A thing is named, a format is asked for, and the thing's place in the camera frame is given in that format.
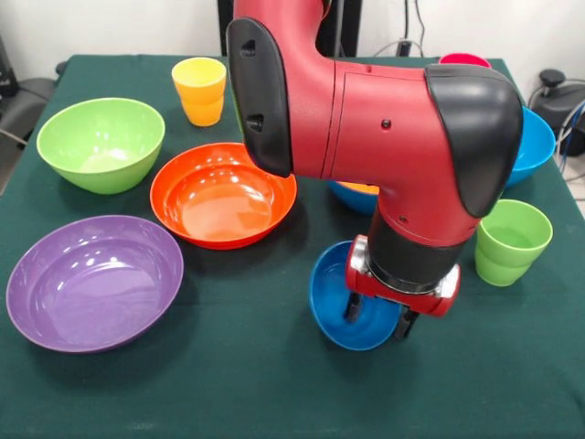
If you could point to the orange-red shallow bowl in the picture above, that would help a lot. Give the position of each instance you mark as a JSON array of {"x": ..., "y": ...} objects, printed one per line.
[{"x": 215, "y": 206}]

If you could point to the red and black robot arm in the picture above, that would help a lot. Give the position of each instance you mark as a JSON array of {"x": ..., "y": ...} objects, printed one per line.
[{"x": 379, "y": 119}]

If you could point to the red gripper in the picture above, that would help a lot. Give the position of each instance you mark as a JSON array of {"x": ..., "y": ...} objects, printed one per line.
[{"x": 388, "y": 299}]

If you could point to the dark green tablecloth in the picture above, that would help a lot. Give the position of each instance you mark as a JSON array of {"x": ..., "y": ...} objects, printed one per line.
[{"x": 274, "y": 388}]

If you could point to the red cup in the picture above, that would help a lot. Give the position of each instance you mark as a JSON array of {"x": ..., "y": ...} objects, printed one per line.
[{"x": 464, "y": 58}]

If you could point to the large yellow-orange bowl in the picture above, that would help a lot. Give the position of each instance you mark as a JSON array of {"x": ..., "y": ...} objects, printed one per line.
[{"x": 361, "y": 187}]

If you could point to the green cup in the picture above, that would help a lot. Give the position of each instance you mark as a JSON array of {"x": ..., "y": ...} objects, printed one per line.
[{"x": 507, "y": 260}]

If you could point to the grey office chair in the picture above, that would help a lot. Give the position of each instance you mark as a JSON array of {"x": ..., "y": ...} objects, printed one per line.
[{"x": 27, "y": 100}]

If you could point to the green bowl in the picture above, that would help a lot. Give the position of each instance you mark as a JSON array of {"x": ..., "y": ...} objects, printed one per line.
[{"x": 100, "y": 137}]

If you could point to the yellow cup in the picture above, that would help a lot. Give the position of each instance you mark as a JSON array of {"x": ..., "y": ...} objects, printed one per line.
[{"x": 198, "y": 105}]

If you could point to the small dark blue bowl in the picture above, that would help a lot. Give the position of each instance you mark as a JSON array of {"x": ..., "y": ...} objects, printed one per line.
[{"x": 329, "y": 292}]

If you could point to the light blue bowl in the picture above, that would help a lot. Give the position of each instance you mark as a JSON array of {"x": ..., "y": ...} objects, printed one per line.
[
  {"x": 535, "y": 146},
  {"x": 352, "y": 201}
]

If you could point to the purple bowl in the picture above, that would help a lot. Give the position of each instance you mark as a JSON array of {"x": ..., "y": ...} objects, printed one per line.
[{"x": 91, "y": 288}]

